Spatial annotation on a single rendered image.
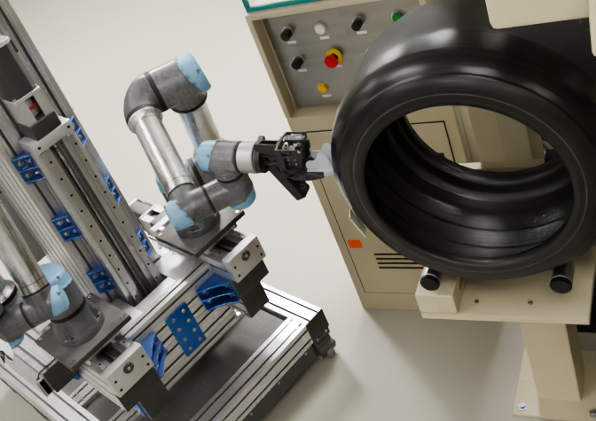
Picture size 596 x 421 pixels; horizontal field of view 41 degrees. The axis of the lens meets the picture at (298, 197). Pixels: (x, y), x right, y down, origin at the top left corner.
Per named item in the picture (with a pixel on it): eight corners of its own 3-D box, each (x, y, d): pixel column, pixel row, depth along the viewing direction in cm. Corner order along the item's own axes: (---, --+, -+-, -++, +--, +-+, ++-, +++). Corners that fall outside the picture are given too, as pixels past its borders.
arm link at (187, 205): (101, 82, 211) (168, 220, 185) (139, 64, 212) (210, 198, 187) (117, 109, 221) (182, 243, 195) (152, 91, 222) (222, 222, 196)
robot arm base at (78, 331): (49, 337, 238) (32, 314, 232) (87, 302, 245) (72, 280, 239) (74, 354, 227) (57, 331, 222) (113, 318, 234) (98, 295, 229)
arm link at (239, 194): (212, 205, 200) (197, 174, 193) (252, 184, 202) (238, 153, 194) (223, 223, 195) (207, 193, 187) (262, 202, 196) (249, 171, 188)
